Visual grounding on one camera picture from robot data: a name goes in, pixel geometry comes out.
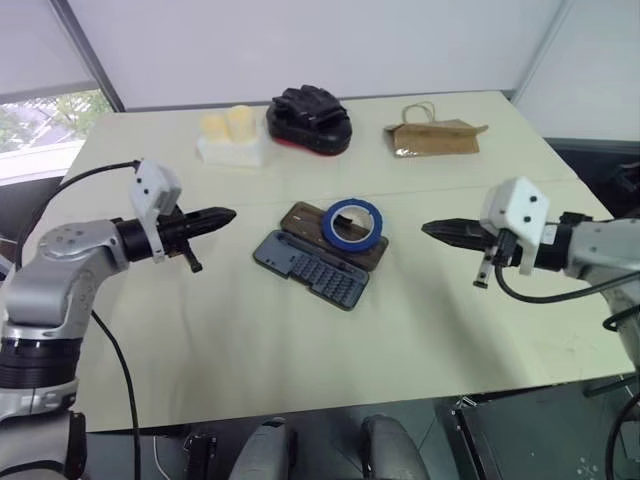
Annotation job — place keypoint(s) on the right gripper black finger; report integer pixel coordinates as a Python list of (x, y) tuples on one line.
[(460, 240), (455, 226)]

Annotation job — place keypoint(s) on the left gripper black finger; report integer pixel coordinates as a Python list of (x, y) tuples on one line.
[(215, 214), (212, 226)]

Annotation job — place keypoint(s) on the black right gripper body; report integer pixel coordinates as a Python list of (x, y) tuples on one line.
[(505, 247)]

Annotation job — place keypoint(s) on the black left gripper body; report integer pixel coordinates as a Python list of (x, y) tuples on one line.
[(175, 230)]

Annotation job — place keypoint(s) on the screwdriver bit case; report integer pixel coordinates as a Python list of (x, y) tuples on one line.
[(310, 280)]

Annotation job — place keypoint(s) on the white foam holder block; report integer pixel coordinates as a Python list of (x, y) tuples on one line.
[(230, 152)]

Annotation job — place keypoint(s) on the small pale yellow cylinder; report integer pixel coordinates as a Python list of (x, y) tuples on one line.
[(215, 127)]

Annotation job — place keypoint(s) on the brown paper bag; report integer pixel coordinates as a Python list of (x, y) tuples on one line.
[(435, 140)]

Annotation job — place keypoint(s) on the tall pale yellow cylinder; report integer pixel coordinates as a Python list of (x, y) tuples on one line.
[(241, 125)]

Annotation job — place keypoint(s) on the blue tape roll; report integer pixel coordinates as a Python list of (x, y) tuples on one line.
[(332, 235)]

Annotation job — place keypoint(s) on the dark furniture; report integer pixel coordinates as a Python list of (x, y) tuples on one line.
[(600, 170)]

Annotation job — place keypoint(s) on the black boxing focus mitt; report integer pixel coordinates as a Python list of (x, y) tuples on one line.
[(310, 125)]

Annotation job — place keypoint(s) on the window pane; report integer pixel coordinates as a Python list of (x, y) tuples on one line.
[(45, 125)]

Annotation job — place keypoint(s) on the black flat case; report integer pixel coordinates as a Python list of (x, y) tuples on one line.
[(530, 435)]

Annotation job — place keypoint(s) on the grey rounded robot leg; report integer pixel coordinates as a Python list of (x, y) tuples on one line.
[(262, 450), (395, 450)]

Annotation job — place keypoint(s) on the small black box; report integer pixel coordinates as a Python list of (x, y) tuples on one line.
[(200, 455)]

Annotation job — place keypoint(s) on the white roller blind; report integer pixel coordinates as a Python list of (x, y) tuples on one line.
[(35, 40)]

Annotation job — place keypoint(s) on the silver robot torso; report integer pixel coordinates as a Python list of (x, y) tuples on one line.
[(35, 445)]

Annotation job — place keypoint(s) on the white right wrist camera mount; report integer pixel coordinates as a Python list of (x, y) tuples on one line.
[(520, 205)]

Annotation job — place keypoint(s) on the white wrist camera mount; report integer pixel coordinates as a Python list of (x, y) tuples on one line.
[(520, 205), (150, 182)]

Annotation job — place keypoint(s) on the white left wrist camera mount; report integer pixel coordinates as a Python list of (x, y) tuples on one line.
[(150, 182)]

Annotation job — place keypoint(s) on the grey window frame post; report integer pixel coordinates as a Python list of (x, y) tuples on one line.
[(95, 65)]

